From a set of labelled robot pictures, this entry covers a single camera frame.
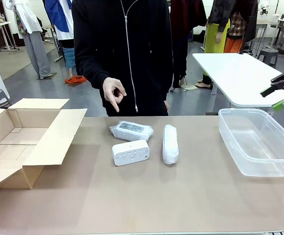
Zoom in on blue denim garment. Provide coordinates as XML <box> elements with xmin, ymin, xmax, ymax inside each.
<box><xmin>63</xmin><ymin>47</ymin><xmax>78</xmax><ymax>76</ymax></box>

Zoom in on white shirt on mannequin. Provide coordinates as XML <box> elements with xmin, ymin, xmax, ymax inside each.
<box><xmin>11</xmin><ymin>0</ymin><xmax>44</xmax><ymax>40</ymax></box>

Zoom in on person's right forearm black sleeve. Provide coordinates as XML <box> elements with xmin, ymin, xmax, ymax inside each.
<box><xmin>74</xmin><ymin>48</ymin><xmax>109</xmax><ymax>89</ymax></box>

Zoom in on yellow apron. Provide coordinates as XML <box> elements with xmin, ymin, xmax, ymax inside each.
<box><xmin>204</xmin><ymin>18</ymin><xmax>230</xmax><ymax>54</ymax></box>

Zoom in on dark red garment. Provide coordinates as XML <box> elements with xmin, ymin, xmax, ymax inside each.
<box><xmin>170</xmin><ymin>0</ymin><xmax>207</xmax><ymax>89</ymax></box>

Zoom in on person's right hand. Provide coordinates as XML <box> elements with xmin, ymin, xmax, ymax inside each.
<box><xmin>102</xmin><ymin>77</ymin><xmax>127</xmax><ymax>113</ymax></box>

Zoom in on bubble-wrapped clock all white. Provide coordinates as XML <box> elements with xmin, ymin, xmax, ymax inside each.
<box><xmin>162</xmin><ymin>124</ymin><xmax>179</xmax><ymax>165</ymax></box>

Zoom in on plaid shirt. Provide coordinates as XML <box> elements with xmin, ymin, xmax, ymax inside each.
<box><xmin>227</xmin><ymin>11</ymin><xmax>245</xmax><ymax>40</ymax></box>

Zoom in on orange cloth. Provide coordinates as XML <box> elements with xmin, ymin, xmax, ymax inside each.
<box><xmin>65</xmin><ymin>75</ymin><xmax>87</xmax><ymax>85</ymax></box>

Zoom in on person in black zip hoodie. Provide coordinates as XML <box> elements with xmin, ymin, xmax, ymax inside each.
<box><xmin>71</xmin><ymin>0</ymin><xmax>174</xmax><ymax>117</ymax></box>

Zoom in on unwrapped white digital clock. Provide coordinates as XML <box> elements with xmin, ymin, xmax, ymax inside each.
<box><xmin>111</xmin><ymin>140</ymin><xmax>150</xmax><ymax>166</ymax></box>

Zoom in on clear plastic storage bin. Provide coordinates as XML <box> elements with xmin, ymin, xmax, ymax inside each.
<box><xmin>218</xmin><ymin>108</ymin><xmax>284</xmax><ymax>177</ymax></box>

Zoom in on blue and white jacket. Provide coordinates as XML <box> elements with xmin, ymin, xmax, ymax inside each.
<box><xmin>45</xmin><ymin>0</ymin><xmax>74</xmax><ymax>41</ymax></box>

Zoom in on orange trousers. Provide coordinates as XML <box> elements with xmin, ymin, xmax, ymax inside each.
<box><xmin>223</xmin><ymin>38</ymin><xmax>244</xmax><ymax>54</ymax></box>

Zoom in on black jacket on mannequin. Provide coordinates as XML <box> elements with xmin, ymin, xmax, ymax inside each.
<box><xmin>207</xmin><ymin>0</ymin><xmax>259</xmax><ymax>43</ymax></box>

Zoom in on white side table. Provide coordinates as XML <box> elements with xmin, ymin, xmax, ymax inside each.
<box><xmin>192</xmin><ymin>52</ymin><xmax>284</xmax><ymax>115</ymax></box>

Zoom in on open brown cardboard box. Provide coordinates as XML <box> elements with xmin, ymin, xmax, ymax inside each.
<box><xmin>0</xmin><ymin>98</ymin><xmax>88</xmax><ymax>190</ymax></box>

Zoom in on bubble-wrapped clock with dark face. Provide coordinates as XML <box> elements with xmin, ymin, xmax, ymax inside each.
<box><xmin>109</xmin><ymin>120</ymin><xmax>154</xmax><ymax>142</ymax></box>

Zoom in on grey trousers on mannequin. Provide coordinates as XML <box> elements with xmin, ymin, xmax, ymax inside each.
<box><xmin>23</xmin><ymin>30</ymin><xmax>52</xmax><ymax>79</ymax></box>

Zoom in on white background workbench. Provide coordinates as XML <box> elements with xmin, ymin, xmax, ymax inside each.
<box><xmin>254</xmin><ymin>13</ymin><xmax>284</xmax><ymax>49</ymax></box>

